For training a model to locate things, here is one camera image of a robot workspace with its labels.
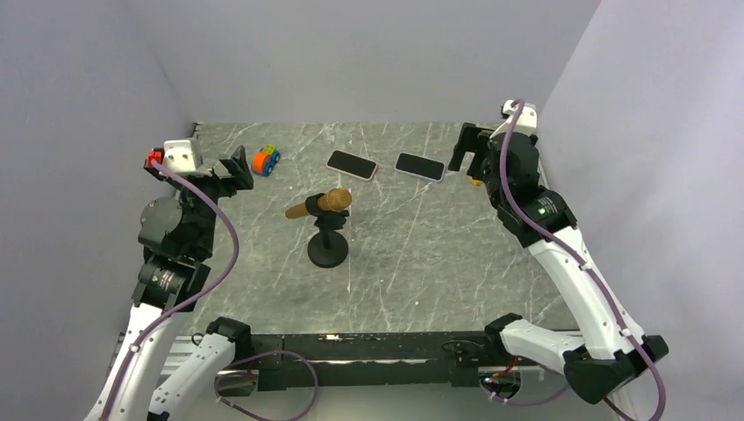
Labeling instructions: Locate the phone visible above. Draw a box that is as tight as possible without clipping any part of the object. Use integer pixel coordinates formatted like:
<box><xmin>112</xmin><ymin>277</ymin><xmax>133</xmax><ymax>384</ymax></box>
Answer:
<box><xmin>395</xmin><ymin>153</ymin><xmax>446</xmax><ymax>182</ymax></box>
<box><xmin>325</xmin><ymin>150</ymin><xmax>378</xmax><ymax>181</ymax></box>

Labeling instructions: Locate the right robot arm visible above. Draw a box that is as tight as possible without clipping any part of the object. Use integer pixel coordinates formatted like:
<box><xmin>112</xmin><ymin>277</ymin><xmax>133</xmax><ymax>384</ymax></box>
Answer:
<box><xmin>447</xmin><ymin>123</ymin><xmax>669</xmax><ymax>404</ymax></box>

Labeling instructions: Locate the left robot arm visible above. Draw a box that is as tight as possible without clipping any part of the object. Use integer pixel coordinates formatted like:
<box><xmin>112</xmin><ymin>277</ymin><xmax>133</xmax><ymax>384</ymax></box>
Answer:
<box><xmin>88</xmin><ymin>139</ymin><xmax>254</xmax><ymax>420</ymax></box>

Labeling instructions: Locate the phone in pink case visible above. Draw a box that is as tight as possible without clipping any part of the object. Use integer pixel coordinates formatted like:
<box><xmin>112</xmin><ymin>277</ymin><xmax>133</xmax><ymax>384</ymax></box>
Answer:
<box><xmin>325</xmin><ymin>150</ymin><xmax>378</xmax><ymax>181</ymax></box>

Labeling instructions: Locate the orange blue toy car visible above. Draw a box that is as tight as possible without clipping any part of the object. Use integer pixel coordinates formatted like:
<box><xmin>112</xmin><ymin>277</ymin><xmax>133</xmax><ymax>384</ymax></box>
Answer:
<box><xmin>251</xmin><ymin>145</ymin><xmax>282</xmax><ymax>176</ymax></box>

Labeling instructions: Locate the gold microphone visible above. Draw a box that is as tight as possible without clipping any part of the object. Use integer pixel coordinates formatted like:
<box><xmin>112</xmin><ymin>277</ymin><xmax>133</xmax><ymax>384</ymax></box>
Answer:
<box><xmin>284</xmin><ymin>189</ymin><xmax>352</xmax><ymax>219</ymax></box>

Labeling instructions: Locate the black microphone stand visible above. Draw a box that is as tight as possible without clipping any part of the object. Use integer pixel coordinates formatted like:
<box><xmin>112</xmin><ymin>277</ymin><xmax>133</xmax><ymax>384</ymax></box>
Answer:
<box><xmin>307</xmin><ymin>209</ymin><xmax>349</xmax><ymax>268</ymax></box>

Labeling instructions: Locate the black base beam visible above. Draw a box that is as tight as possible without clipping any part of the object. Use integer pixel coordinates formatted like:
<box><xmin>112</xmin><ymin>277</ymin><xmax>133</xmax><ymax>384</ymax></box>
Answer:
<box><xmin>229</xmin><ymin>331</ymin><xmax>514</xmax><ymax>391</ymax></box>

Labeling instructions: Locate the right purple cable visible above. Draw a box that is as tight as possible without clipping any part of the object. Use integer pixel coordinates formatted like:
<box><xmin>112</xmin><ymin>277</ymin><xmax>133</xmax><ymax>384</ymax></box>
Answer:
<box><xmin>500</xmin><ymin>99</ymin><xmax>667</xmax><ymax>421</ymax></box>

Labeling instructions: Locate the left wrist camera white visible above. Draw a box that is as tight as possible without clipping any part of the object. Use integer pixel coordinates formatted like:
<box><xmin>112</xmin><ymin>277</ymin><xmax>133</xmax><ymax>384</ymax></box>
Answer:
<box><xmin>144</xmin><ymin>138</ymin><xmax>209</xmax><ymax>176</ymax></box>

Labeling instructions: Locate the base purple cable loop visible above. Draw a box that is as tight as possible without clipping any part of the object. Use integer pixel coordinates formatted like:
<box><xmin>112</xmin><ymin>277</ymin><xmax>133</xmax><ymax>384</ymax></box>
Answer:
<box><xmin>213</xmin><ymin>349</ymin><xmax>319</xmax><ymax>421</ymax></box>

